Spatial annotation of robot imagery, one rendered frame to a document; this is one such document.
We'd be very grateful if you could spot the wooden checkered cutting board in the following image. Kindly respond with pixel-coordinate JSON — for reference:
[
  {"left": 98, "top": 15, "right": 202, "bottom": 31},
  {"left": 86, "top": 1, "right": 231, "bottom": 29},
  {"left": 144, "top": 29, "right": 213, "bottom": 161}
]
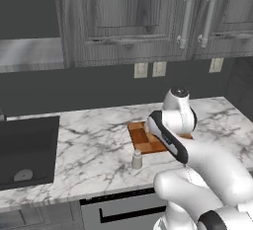
[{"left": 126, "top": 120, "right": 194, "bottom": 155}]

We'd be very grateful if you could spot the small grey condiment shaker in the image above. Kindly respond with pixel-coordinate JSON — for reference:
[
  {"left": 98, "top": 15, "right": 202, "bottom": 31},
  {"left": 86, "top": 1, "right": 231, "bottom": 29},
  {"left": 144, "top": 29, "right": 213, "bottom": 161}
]
[{"left": 130, "top": 149, "right": 143, "bottom": 171}]

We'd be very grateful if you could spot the grey wooden cupboard door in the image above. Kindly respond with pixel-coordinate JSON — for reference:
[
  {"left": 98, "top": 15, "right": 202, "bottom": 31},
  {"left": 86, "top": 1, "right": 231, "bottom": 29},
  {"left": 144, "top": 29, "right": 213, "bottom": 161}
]
[
  {"left": 191, "top": 0, "right": 253, "bottom": 60},
  {"left": 51, "top": 0, "right": 199, "bottom": 69}
]

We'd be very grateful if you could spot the steel range hood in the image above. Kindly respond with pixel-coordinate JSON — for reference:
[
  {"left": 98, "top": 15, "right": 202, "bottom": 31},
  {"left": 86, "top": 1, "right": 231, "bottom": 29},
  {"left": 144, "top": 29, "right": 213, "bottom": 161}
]
[{"left": 0, "top": 37, "right": 65, "bottom": 74}]

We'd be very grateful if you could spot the black kitchen sink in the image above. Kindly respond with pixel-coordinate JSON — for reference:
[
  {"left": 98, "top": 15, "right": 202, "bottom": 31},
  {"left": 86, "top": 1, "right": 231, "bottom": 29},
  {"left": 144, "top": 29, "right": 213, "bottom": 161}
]
[{"left": 0, "top": 115, "right": 61, "bottom": 192}]

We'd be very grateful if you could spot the grey lower cupboard front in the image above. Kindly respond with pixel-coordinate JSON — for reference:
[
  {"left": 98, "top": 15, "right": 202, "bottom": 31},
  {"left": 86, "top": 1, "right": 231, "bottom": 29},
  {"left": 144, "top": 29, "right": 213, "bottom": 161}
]
[{"left": 0, "top": 199, "right": 84, "bottom": 230}]

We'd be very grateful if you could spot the beige wall socket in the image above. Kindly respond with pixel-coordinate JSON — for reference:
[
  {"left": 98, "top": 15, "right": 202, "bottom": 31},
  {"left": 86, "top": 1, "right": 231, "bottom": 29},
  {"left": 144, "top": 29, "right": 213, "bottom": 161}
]
[
  {"left": 151, "top": 61, "right": 168, "bottom": 78},
  {"left": 133, "top": 62, "right": 149, "bottom": 79},
  {"left": 209, "top": 57, "right": 225, "bottom": 74}
]

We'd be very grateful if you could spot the silver cupboard door handle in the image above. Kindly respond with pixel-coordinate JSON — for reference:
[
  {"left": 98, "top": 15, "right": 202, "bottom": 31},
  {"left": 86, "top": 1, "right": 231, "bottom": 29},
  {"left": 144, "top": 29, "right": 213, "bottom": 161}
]
[
  {"left": 176, "top": 0, "right": 196, "bottom": 50},
  {"left": 197, "top": 0, "right": 219, "bottom": 49}
]

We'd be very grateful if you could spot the grey dishwasher with black handle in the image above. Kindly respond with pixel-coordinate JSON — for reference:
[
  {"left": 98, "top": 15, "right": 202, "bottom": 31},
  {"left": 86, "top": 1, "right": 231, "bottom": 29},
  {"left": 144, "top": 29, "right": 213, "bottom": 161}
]
[{"left": 79, "top": 188, "right": 170, "bottom": 230}]

